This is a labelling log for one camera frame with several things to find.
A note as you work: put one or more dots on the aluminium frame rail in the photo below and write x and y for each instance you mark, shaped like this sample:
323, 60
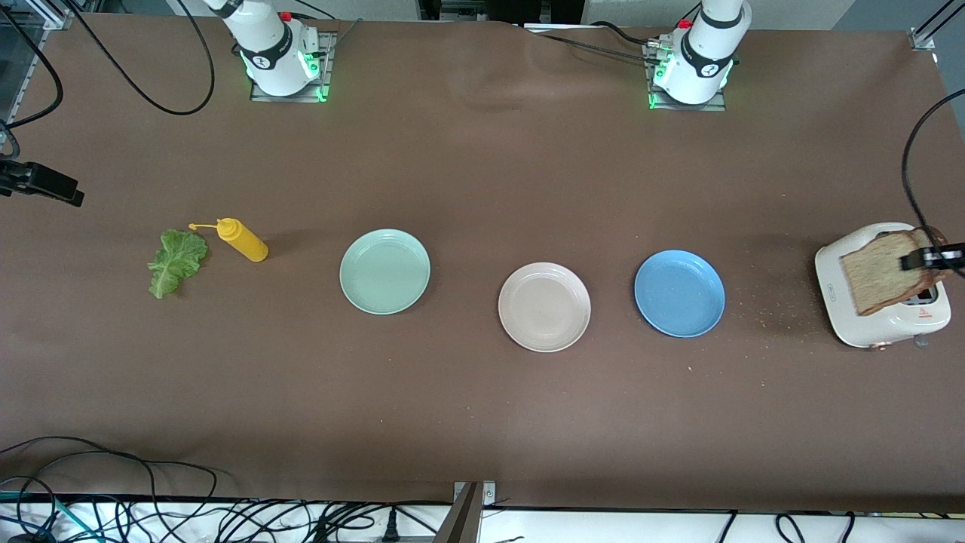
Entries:
26, 72

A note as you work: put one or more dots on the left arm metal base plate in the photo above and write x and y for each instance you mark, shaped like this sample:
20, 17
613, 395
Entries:
682, 108

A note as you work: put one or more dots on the metal corner bracket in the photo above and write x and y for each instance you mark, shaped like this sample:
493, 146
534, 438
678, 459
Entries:
921, 39

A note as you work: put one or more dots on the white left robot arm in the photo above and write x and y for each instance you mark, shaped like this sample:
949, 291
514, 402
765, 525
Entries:
705, 53

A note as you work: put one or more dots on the beige plate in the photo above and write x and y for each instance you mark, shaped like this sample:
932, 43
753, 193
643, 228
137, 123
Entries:
544, 307

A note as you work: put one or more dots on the black power plug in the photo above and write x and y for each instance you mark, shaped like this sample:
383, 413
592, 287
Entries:
390, 526

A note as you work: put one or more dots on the white toaster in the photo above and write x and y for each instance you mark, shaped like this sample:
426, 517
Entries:
852, 320

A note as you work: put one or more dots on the mint green plate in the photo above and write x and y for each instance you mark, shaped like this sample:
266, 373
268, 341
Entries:
384, 271

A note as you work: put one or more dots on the brown bread slice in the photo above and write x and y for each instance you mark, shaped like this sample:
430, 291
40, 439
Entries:
874, 275

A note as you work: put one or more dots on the green lettuce leaf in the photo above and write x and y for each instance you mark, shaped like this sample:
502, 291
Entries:
177, 260

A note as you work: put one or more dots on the blue plate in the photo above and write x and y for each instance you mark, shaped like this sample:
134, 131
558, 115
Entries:
679, 293

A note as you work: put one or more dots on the aluminium table bracket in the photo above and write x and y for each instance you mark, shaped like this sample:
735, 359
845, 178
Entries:
464, 513

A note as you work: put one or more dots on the yellow mustard squeeze bottle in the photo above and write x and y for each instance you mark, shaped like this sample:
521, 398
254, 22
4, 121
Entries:
243, 241

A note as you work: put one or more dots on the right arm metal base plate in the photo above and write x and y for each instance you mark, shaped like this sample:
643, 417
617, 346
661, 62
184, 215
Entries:
329, 53

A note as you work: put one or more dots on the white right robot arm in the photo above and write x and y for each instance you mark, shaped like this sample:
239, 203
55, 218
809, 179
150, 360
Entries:
271, 60

